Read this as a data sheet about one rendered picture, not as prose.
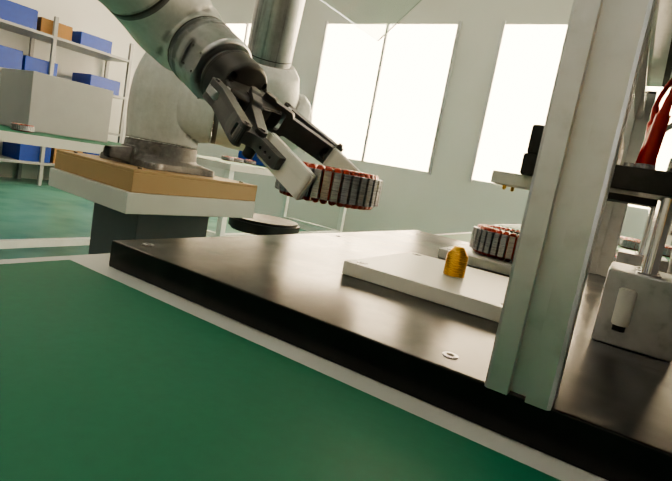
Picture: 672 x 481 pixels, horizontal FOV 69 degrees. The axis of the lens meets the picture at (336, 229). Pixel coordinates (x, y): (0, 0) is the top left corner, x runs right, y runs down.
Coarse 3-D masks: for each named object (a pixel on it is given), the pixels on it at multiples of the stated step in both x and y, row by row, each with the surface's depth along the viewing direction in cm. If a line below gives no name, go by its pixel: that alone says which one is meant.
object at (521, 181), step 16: (528, 144) 38; (528, 160) 38; (496, 176) 40; (512, 176) 39; (528, 176) 38; (624, 176) 35; (640, 176) 34; (656, 176) 34; (624, 192) 38; (640, 192) 34; (656, 192) 34; (656, 208) 38; (656, 224) 34; (656, 240) 34; (656, 256) 34; (656, 272) 34
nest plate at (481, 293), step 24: (360, 264) 42; (384, 264) 44; (408, 264) 46; (432, 264) 49; (408, 288) 39; (432, 288) 38; (456, 288) 39; (480, 288) 41; (504, 288) 43; (480, 312) 36
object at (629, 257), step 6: (618, 252) 56; (624, 252) 55; (630, 252) 57; (636, 252) 57; (618, 258) 55; (624, 258) 55; (630, 258) 55; (636, 258) 55; (630, 264) 55; (636, 264) 55; (660, 264) 53; (666, 264) 53; (660, 270) 53; (666, 270) 53
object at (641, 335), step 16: (608, 272) 35; (624, 272) 34; (640, 272) 35; (608, 288) 35; (640, 288) 34; (656, 288) 33; (608, 304) 35; (640, 304) 34; (656, 304) 33; (608, 320) 35; (640, 320) 34; (656, 320) 33; (592, 336) 36; (608, 336) 35; (624, 336) 34; (640, 336) 34; (656, 336) 33; (640, 352) 34; (656, 352) 33
